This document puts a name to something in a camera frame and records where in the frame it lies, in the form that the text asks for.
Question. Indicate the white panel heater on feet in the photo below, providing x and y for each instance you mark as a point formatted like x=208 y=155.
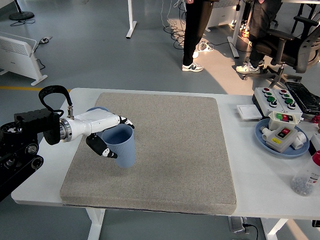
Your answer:
x=17 y=57

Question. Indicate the seated person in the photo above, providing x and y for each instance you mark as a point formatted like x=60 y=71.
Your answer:
x=260 y=27

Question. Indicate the blue plate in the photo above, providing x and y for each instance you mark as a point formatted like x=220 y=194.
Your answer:
x=300 y=151

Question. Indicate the grey floor plug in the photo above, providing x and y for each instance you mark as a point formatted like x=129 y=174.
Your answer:
x=45 y=39

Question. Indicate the white wall switch panel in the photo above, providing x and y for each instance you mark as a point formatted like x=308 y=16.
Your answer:
x=248 y=111

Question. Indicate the blue ribbed cup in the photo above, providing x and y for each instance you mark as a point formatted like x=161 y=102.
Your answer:
x=98 y=108
x=125 y=152

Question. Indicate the black fan stand base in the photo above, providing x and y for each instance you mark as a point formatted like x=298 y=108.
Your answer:
x=22 y=15

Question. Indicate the white switch box green red buttons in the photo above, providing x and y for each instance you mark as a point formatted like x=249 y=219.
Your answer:
x=275 y=122

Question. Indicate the white switch box yellow label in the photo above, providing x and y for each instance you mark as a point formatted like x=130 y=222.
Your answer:
x=282 y=145

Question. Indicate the black wrapped flat object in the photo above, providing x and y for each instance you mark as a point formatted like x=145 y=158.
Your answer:
x=303 y=96

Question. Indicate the white table leg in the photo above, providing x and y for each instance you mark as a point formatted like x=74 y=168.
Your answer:
x=275 y=228
x=96 y=225

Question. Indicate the standing person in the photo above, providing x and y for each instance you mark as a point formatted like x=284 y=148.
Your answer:
x=193 y=30

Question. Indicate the white push-button control box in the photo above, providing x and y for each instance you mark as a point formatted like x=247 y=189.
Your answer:
x=260 y=102
x=296 y=106

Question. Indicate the clear bottle red cap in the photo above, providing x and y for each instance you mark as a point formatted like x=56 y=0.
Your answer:
x=306 y=175

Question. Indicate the white pipe fitting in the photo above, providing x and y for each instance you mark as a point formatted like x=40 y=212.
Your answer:
x=300 y=140

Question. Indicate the black office chair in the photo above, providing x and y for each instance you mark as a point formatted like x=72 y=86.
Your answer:
x=295 y=50

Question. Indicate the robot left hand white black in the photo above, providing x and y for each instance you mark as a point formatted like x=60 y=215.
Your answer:
x=95 y=122

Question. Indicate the white desk leg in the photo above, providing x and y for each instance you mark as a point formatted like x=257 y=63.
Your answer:
x=236 y=30
x=131 y=25

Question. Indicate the grey-brown mat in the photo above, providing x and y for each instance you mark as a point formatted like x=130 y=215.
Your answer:
x=162 y=150

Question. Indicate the small red object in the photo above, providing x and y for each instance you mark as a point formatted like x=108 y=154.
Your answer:
x=317 y=120

